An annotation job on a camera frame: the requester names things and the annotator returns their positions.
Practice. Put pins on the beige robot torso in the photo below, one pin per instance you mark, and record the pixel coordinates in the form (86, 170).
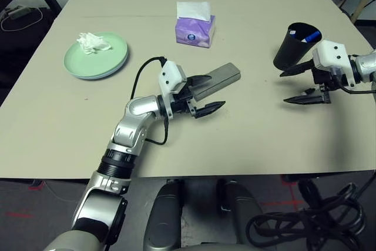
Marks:
(211, 246)

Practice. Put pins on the grey power strip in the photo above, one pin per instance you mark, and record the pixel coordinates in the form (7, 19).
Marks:
(17, 12)

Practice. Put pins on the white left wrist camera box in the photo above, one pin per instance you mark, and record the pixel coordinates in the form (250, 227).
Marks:
(170, 76)

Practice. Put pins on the grey right robot foot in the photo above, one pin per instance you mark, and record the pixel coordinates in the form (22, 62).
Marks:
(238, 207)

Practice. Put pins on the black cup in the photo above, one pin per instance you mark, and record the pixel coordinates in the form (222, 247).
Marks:
(289, 51)

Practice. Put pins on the light green plate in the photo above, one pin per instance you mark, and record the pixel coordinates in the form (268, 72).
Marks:
(88, 63)

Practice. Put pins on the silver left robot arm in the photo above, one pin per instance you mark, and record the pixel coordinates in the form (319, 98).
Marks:
(132, 127)

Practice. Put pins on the light blue plate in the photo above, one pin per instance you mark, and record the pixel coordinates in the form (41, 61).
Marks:
(123, 67)

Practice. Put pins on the grey robot foot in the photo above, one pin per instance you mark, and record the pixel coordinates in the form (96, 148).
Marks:
(164, 215)
(238, 207)

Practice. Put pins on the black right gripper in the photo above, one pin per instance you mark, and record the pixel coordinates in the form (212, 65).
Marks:
(324, 77)

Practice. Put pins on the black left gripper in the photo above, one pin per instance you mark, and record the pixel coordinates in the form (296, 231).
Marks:
(185, 102)

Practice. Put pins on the grey glasses case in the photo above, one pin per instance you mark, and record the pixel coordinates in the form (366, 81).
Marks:
(223, 77)

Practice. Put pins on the purple tissue pack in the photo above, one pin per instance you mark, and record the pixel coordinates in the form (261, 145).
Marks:
(194, 33)

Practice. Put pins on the grey left robot foot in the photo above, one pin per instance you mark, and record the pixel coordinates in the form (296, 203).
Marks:
(164, 215)

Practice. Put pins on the white tissue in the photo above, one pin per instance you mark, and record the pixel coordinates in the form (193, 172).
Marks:
(92, 43)

